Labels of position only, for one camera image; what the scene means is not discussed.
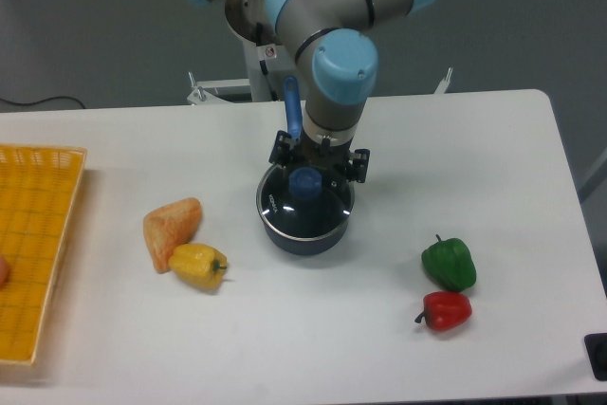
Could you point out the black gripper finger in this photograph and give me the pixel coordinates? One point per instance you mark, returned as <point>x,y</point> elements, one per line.
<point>353,167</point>
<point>286,152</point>

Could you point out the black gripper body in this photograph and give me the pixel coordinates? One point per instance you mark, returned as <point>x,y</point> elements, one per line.
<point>326,156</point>

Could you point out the glass lid blue knob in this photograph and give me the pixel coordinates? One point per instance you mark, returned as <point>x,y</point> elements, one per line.
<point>304,205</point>

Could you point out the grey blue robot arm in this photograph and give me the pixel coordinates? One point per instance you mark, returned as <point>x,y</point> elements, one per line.
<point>327,42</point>

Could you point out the dark blue saucepan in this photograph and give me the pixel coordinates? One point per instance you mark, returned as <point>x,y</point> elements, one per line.
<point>295,127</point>

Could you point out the green toy bell pepper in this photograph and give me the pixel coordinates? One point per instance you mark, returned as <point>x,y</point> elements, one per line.
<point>448,262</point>

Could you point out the toy bread piece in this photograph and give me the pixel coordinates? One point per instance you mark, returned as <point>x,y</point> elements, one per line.
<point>168,227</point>

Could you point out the yellow toy bell pepper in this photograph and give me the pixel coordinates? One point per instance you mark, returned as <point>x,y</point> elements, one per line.
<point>199,265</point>

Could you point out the red toy bell pepper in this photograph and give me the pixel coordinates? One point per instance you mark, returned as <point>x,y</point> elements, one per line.
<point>444,310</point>

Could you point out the yellow woven basket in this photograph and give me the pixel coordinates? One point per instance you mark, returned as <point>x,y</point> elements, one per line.
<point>39,187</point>

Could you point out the black table edge device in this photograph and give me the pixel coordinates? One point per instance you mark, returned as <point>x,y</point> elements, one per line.
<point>596,348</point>

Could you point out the white metal base frame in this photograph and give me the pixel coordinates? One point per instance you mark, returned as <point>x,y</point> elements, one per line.
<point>228,91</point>

